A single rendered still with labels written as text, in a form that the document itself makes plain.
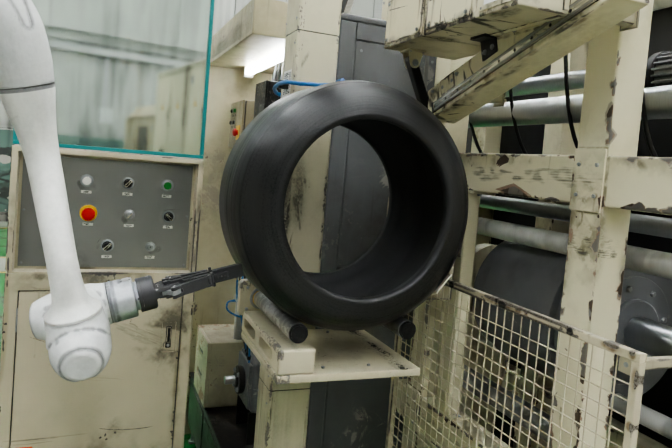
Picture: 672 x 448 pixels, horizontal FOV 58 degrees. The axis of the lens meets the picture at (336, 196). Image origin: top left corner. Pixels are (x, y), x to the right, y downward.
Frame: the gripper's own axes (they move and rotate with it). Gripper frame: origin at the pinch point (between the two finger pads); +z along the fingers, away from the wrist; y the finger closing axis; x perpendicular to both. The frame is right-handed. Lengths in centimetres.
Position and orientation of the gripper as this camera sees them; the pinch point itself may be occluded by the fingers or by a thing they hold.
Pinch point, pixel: (227, 272)
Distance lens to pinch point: 142.0
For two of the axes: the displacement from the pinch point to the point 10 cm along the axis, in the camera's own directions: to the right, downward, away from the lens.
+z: 9.1, -2.0, 3.5
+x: 1.6, 9.8, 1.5
